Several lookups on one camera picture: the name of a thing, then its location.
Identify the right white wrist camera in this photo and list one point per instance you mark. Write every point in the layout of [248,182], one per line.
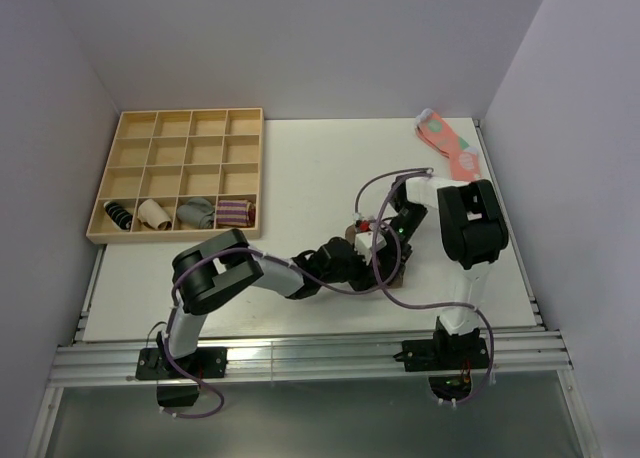
[359,219]

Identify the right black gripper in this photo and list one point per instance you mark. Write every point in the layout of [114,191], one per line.
[405,254]

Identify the black white rolled sock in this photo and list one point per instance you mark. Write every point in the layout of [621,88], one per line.
[119,216]

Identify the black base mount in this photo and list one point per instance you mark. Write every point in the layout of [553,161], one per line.
[458,355]
[204,363]

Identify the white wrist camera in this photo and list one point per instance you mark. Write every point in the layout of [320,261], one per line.
[359,219]
[368,240]

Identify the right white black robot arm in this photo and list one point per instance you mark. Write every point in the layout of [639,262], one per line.
[473,233]

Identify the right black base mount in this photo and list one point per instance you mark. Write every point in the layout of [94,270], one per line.
[458,355]

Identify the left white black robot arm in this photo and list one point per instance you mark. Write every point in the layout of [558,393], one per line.
[209,275]

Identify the grey rolled sock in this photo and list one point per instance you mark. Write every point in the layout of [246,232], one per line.
[197,212]

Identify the purple striped rolled sock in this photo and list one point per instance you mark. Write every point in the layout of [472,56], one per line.
[235,213]

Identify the wooden compartment tray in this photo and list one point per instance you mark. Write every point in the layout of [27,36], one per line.
[171,156]

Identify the pink patterned sock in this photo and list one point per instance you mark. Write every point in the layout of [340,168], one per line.
[463,158]

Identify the beige rolled sock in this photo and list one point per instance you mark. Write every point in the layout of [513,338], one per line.
[152,215]

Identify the aluminium frame rail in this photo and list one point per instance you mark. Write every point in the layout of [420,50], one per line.
[313,357]

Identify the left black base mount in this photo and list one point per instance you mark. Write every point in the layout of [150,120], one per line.
[204,363]

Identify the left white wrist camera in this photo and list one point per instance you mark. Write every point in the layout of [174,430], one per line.
[368,240]

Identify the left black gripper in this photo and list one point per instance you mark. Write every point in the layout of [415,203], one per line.
[368,276]

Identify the brown sock with striped cuff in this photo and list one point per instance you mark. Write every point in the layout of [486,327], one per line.
[349,236]

